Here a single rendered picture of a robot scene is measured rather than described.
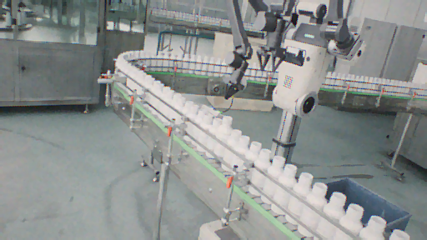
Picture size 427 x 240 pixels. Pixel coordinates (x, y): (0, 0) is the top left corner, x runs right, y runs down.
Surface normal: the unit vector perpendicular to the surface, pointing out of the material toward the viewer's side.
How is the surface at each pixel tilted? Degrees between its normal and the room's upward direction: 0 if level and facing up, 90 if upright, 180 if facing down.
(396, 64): 90
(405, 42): 90
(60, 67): 91
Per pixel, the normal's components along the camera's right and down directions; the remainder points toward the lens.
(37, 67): 0.56, 0.36
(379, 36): 0.28, 0.36
